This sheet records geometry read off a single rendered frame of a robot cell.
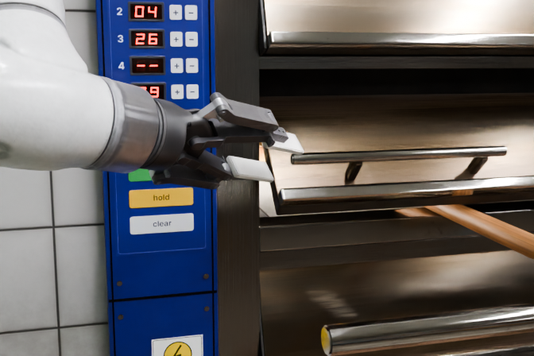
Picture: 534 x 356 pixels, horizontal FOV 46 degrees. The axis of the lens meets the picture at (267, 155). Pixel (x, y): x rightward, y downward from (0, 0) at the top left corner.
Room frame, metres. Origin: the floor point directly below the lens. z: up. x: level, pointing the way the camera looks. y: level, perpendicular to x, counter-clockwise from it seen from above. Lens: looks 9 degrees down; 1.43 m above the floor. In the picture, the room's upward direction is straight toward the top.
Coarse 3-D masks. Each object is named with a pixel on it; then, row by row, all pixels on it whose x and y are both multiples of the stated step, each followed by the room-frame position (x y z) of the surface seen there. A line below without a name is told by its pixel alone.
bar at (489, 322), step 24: (456, 312) 0.63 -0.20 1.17; (480, 312) 0.63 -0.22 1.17; (504, 312) 0.63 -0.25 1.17; (528, 312) 0.64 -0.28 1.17; (336, 336) 0.58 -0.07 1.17; (360, 336) 0.59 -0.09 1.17; (384, 336) 0.59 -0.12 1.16; (408, 336) 0.60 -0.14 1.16; (432, 336) 0.60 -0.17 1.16; (456, 336) 0.61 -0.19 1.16; (480, 336) 0.62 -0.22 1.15
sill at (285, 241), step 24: (288, 216) 1.01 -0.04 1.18; (312, 216) 1.01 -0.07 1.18; (336, 216) 1.01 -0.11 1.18; (360, 216) 1.01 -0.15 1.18; (384, 216) 1.01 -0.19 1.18; (408, 216) 1.01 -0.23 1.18; (432, 216) 1.02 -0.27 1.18; (504, 216) 1.05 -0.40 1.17; (528, 216) 1.06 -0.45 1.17; (264, 240) 0.95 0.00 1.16; (288, 240) 0.96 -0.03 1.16; (312, 240) 0.97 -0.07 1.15; (336, 240) 0.98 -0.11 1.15; (360, 240) 0.99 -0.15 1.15; (384, 240) 1.00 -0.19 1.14; (408, 240) 1.01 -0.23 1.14
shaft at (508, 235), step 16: (432, 208) 1.03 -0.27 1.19; (448, 208) 0.98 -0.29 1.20; (464, 208) 0.95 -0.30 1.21; (464, 224) 0.93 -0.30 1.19; (480, 224) 0.89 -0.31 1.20; (496, 224) 0.86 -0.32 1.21; (496, 240) 0.86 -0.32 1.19; (512, 240) 0.82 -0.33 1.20; (528, 240) 0.79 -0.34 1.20; (528, 256) 0.79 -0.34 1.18
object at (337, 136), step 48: (288, 96) 1.00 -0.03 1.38; (336, 96) 1.02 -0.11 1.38; (384, 96) 1.04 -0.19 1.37; (432, 96) 1.06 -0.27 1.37; (480, 96) 1.08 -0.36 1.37; (528, 96) 1.10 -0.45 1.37; (336, 144) 0.95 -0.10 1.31; (384, 144) 0.97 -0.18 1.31; (432, 144) 0.98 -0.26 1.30; (480, 144) 1.00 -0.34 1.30; (528, 144) 1.02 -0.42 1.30; (528, 192) 0.95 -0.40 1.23
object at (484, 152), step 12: (300, 156) 0.85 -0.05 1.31; (312, 156) 0.85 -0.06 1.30; (324, 156) 0.86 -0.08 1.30; (336, 156) 0.86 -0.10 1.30; (348, 156) 0.86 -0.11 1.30; (360, 156) 0.87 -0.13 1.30; (372, 156) 0.87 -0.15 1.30; (384, 156) 0.88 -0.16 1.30; (396, 156) 0.88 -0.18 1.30; (408, 156) 0.89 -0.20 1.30; (420, 156) 0.89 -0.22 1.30; (432, 156) 0.90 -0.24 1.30; (444, 156) 0.90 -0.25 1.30; (456, 156) 0.91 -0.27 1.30; (468, 156) 0.91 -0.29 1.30; (480, 156) 0.92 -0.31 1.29; (492, 156) 0.92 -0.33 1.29; (504, 156) 0.93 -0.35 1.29; (348, 168) 0.90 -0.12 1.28; (360, 168) 0.89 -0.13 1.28; (468, 168) 0.96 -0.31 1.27; (480, 168) 0.94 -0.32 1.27
